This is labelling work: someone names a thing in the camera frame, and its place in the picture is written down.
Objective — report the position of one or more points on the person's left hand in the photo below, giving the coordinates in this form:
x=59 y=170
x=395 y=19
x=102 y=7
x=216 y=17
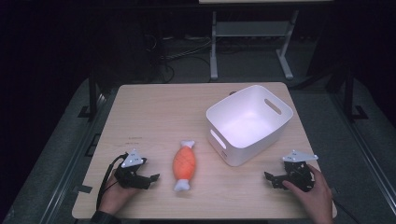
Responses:
x=115 y=196

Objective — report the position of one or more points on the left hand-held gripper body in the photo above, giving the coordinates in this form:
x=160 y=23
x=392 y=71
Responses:
x=130 y=161

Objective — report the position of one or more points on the person's right hand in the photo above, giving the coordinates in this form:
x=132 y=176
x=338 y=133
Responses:
x=316 y=196

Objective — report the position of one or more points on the grey metal stand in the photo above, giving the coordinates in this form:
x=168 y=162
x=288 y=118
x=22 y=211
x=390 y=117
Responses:
x=252 y=37

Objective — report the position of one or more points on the white plastic basket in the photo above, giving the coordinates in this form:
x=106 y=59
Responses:
x=249 y=124

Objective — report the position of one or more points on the orange plush meat bone toy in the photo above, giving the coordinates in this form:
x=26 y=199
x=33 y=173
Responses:
x=184 y=165

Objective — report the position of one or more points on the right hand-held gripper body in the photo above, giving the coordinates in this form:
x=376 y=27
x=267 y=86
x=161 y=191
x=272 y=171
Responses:
x=299 y=172

